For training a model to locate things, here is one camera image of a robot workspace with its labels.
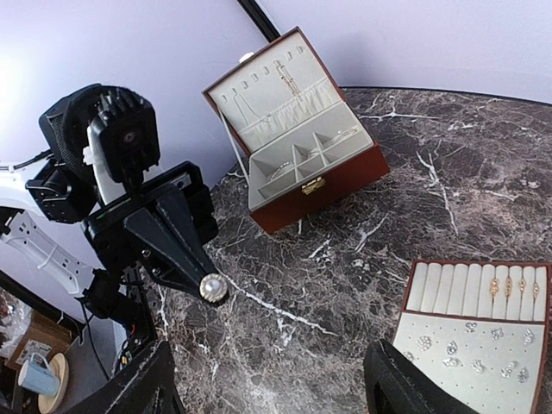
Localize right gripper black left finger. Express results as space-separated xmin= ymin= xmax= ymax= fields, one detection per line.
xmin=62 ymin=340 xmax=185 ymax=413

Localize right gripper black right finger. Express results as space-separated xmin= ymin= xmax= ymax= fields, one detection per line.
xmin=363 ymin=339 xmax=473 ymax=414

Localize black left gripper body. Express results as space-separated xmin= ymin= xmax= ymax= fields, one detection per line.
xmin=82 ymin=161 xmax=218 ymax=274

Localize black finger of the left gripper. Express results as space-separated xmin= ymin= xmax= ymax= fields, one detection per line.
xmin=156 ymin=186 xmax=216 ymax=280
xmin=123 ymin=206 xmax=207 ymax=298

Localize small gold bead earring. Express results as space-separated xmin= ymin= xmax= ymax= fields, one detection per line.
xmin=199 ymin=273 xmax=228 ymax=303

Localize brown ring earring tray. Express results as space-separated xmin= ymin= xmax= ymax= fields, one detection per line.
xmin=392 ymin=260 xmax=551 ymax=413

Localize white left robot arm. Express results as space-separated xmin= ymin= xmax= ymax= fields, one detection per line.
xmin=1 ymin=84 xmax=228 ymax=342

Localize brown wooden jewelry box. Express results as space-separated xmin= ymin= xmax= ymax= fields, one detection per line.
xmin=203 ymin=28 xmax=390 ymax=234

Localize beige plate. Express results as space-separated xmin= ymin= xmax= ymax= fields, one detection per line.
xmin=38 ymin=353 xmax=69 ymax=414

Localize light blue mug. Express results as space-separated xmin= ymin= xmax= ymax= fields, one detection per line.
xmin=17 ymin=353 xmax=49 ymax=394

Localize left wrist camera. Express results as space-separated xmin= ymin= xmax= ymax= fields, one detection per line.
xmin=83 ymin=85 xmax=160 ymax=204

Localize black left frame post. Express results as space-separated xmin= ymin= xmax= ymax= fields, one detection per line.
xmin=237 ymin=0 xmax=280 ymax=42

